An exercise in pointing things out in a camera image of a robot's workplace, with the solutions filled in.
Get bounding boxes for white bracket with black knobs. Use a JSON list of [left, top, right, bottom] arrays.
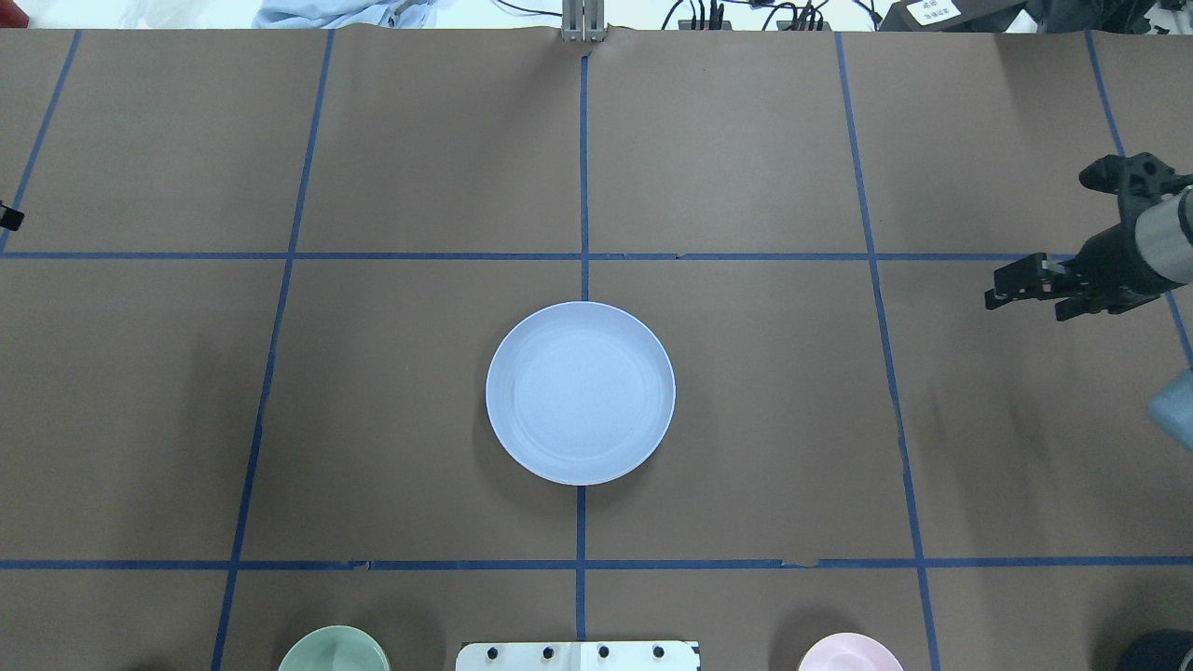
[[455, 640, 701, 670]]

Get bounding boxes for light blue plate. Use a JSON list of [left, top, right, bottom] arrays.
[[486, 301, 676, 486]]

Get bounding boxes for black cables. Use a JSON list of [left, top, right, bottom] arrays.
[[489, 0, 882, 33]]

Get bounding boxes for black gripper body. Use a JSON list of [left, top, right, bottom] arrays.
[[1055, 153, 1192, 322]]

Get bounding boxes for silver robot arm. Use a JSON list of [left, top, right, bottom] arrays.
[[983, 153, 1192, 322]]

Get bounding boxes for black box with white label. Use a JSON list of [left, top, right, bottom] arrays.
[[878, 1, 1027, 33]]

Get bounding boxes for light blue cloth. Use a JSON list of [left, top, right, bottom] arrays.
[[251, 1, 438, 30]]

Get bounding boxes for grey metal camera post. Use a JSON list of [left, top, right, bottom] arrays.
[[561, 0, 608, 43]]

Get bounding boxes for pink bowl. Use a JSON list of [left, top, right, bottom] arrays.
[[797, 632, 903, 671]]

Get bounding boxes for dark object bottom right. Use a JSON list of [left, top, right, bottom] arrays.
[[1115, 629, 1192, 671]]

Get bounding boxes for light blue object at edge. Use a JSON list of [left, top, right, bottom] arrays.
[[1146, 369, 1193, 451]]

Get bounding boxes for green bowl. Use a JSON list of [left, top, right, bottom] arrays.
[[277, 624, 391, 671]]

